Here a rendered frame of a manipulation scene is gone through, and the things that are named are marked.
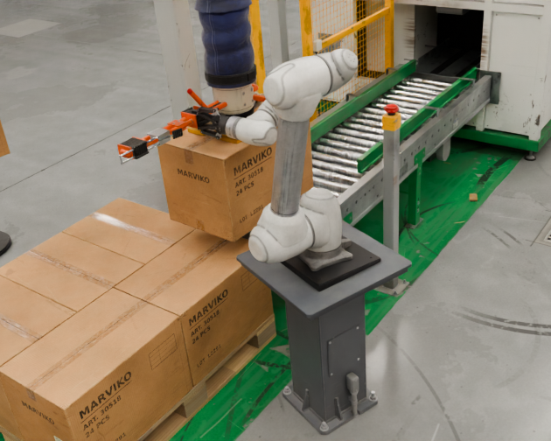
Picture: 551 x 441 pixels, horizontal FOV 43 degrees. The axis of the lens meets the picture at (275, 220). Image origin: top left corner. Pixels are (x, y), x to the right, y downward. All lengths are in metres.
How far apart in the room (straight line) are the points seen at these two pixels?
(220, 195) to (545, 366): 1.67
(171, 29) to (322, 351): 2.21
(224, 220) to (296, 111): 0.95
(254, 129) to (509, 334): 1.67
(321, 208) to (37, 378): 1.22
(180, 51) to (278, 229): 2.03
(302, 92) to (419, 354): 1.69
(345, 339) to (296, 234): 0.60
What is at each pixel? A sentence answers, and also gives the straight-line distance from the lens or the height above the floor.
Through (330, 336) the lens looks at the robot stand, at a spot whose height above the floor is 0.47.
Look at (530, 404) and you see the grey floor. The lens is 3.27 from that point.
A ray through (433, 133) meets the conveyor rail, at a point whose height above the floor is 0.54.
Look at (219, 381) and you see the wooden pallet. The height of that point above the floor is 0.02.
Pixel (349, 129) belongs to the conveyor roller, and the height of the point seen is 0.55.
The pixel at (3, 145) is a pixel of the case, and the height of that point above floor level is 0.68.
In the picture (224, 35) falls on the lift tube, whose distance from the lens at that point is 2.93.
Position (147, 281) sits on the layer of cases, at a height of 0.54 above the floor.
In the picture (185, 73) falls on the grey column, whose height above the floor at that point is 0.97.
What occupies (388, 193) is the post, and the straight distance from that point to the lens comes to 3.50.
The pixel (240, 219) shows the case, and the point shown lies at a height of 0.77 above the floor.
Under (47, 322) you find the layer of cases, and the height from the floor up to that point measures 0.54.
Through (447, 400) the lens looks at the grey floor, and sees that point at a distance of 3.22.
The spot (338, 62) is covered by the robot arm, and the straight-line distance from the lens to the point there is 2.22.
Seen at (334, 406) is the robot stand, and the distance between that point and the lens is 3.06.
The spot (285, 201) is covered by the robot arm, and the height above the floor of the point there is 1.13.
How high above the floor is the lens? 2.28
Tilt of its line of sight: 31 degrees down
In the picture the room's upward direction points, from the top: 5 degrees counter-clockwise
